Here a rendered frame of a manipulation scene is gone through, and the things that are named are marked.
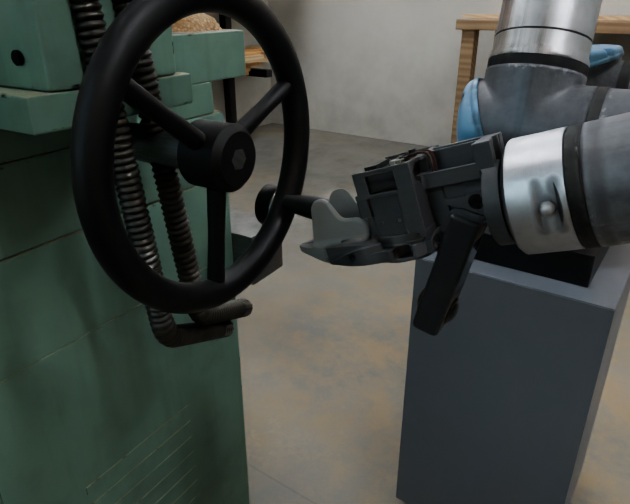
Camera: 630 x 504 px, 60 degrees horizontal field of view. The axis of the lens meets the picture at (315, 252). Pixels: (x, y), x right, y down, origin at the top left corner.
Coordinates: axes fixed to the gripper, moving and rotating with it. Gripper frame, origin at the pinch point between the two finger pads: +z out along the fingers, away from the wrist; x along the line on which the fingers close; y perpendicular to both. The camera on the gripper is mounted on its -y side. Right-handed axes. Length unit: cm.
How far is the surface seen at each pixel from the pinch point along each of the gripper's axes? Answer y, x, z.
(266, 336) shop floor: -45, -72, 81
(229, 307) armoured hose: -5.7, -1.1, 15.6
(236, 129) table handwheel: 13.5, 6.0, -0.5
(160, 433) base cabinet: -22.3, 2.9, 33.3
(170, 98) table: 18.3, 3.2, 8.8
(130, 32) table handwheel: 21.5, 15.1, -2.1
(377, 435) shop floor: -62, -51, 37
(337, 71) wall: 40, -335, 180
